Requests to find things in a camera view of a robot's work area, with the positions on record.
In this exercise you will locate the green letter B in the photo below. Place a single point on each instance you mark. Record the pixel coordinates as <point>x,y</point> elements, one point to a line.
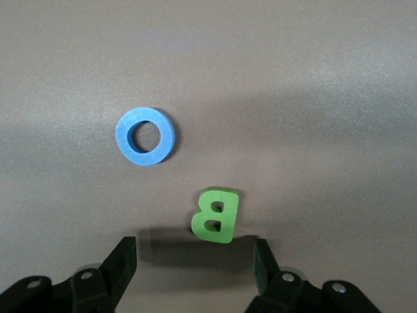
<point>230,218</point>

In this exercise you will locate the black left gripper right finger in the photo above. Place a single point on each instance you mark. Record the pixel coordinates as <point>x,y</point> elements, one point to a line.
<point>270,283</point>

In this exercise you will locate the blue letter O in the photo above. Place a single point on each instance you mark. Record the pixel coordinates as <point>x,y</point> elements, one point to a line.
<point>123,143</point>

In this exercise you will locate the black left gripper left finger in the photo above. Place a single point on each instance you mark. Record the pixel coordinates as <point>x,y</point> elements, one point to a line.
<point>114,270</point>

